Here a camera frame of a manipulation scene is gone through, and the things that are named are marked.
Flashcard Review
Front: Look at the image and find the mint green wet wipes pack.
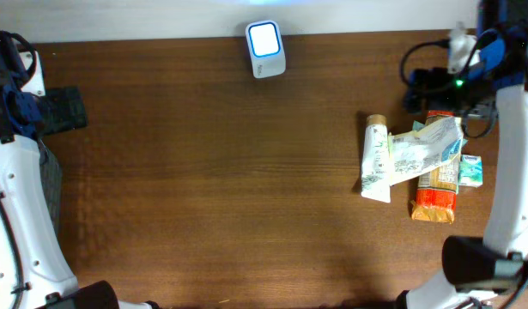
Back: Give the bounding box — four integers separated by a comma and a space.
412, 121, 425, 131

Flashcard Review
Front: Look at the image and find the white blue printed bag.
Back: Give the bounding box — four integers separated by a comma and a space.
388, 116, 463, 185

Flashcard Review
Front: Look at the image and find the small teal tissue pack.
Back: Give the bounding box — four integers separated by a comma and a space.
458, 154, 483, 188

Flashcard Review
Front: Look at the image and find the white tube with beige cap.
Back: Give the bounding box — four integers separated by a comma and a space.
361, 114, 391, 203

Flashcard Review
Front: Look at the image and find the red spaghetti packet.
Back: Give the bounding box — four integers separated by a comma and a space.
410, 110, 462, 225

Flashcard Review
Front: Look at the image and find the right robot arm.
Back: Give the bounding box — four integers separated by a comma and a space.
394, 0, 528, 308

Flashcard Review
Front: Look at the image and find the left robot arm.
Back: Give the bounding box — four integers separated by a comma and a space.
0, 30, 132, 309

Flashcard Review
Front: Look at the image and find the white barcode scanner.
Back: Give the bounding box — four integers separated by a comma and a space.
245, 20, 286, 79

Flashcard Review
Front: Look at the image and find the grey plastic mesh basket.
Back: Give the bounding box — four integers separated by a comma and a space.
38, 140, 63, 234

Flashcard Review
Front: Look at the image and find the black right camera cable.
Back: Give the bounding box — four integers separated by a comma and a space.
398, 38, 452, 87

